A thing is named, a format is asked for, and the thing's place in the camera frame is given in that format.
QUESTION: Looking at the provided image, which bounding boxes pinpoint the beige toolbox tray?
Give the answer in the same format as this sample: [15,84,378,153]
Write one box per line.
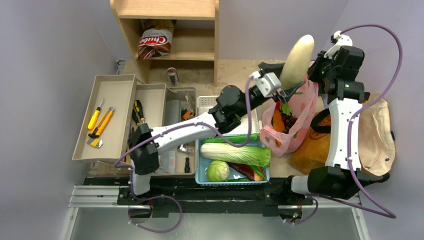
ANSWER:
[72,74,167,163]

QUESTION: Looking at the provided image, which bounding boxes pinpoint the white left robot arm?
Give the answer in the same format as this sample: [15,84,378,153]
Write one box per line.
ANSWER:
[127,59,310,205]

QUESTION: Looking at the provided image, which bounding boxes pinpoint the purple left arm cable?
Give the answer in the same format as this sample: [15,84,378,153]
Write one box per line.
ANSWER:
[113,75,256,233]

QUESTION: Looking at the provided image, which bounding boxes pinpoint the orange hex key set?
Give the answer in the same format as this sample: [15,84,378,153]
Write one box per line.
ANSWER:
[181,109,196,121]

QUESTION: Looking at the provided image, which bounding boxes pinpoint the green leafy vegetable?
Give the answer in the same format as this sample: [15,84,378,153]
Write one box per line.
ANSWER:
[279,103,292,116]

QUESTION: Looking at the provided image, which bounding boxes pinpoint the silver drink can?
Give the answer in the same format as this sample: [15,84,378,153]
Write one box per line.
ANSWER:
[166,67,179,87]

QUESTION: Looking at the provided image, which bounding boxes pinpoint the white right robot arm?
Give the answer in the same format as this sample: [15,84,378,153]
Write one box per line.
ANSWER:
[280,45,390,204]

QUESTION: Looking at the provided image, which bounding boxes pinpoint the brown Trader Joe's bag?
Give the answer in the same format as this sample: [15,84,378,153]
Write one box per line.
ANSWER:
[289,98,396,176]

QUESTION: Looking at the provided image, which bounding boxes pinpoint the pink plastic grocery bag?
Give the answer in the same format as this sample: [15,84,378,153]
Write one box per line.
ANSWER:
[259,79,319,157]

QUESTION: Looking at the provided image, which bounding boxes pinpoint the wooden shelf unit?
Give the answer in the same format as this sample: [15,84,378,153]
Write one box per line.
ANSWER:
[110,0,220,84]

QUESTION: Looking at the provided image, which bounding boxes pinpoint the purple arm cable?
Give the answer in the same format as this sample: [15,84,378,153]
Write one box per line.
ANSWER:
[113,75,256,233]
[284,24,404,226]

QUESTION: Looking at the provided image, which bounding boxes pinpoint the white daikon radish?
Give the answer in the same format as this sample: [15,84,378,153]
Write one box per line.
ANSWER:
[279,34,315,90]

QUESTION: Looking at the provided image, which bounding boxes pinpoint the Chubs snack bag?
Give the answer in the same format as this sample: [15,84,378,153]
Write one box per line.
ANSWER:
[137,19,176,60]

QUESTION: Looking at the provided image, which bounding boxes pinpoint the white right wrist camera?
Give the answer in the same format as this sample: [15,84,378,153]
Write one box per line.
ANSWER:
[324,30,353,60]

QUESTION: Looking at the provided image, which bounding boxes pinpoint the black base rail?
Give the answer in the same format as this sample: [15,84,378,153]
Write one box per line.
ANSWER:
[69,177,315,218]

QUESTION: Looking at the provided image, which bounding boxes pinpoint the orange carrot piece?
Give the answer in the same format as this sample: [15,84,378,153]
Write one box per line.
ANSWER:
[271,103,286,133]

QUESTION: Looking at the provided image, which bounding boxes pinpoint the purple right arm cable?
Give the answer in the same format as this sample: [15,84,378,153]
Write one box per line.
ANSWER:
[284,24,404,226]

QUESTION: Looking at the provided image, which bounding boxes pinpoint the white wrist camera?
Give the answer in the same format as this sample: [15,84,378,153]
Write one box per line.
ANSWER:
[250,71,282,98]
[324,30,353,60]

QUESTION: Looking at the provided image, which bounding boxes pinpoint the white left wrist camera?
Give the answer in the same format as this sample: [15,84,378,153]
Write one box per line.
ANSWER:
[250,71,282,98]

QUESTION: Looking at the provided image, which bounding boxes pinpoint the green napa cabbage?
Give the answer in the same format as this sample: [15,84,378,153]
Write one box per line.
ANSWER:
[199,143,272,168]

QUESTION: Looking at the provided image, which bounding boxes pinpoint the blue perforated basket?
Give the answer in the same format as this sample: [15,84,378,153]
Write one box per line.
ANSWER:
[195,139,270,186]

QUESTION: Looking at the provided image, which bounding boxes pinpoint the beige toolbox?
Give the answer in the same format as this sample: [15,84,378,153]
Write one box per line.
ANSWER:
[135,84,197,178]

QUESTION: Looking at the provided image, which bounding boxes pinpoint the dark purple grapes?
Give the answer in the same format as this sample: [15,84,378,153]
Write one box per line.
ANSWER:
[281,113,298,134]

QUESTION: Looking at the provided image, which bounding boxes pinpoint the orange utility knife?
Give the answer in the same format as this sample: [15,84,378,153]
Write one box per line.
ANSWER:
[88,106,115,139]

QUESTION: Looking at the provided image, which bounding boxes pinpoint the clear small parts box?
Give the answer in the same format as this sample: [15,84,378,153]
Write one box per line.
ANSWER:
[161,150,177,174]

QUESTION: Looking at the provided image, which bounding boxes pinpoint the small black screwdriver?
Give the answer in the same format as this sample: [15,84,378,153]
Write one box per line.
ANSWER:
[184,157,191,173]

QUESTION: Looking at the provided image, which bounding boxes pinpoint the grey plastic case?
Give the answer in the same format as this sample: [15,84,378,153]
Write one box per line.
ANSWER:
[164,100,181,126]

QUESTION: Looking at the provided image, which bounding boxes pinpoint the green cucumber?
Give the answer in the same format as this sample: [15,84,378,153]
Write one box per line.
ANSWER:
[203,133,260,144]

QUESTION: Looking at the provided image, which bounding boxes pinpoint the white perforated basket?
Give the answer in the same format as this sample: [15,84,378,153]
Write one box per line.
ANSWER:
[196,95,262,136]

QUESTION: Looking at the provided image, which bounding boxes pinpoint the black yellow screwdriver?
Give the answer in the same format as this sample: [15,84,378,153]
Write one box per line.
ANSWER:
[131,109,141,126]
[134,100,145,124]

